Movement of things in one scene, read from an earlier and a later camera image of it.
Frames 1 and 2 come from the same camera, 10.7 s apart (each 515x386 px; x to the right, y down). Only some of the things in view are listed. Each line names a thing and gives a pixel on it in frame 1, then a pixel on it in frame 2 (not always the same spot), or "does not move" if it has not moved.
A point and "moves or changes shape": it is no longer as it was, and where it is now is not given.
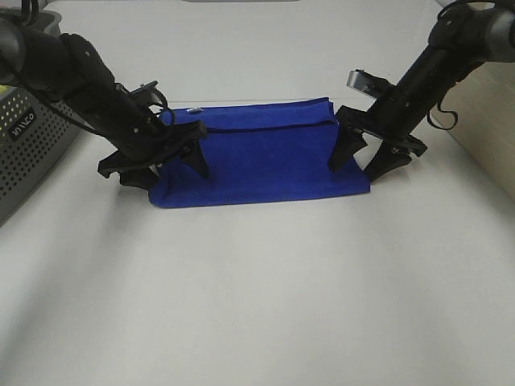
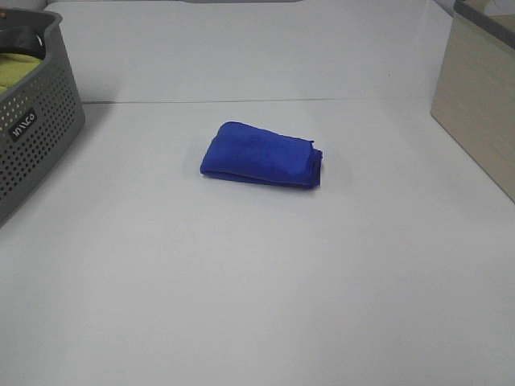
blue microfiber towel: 260,151 moves or changes shape
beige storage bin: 484,100 does not move
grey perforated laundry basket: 35,131 does not move
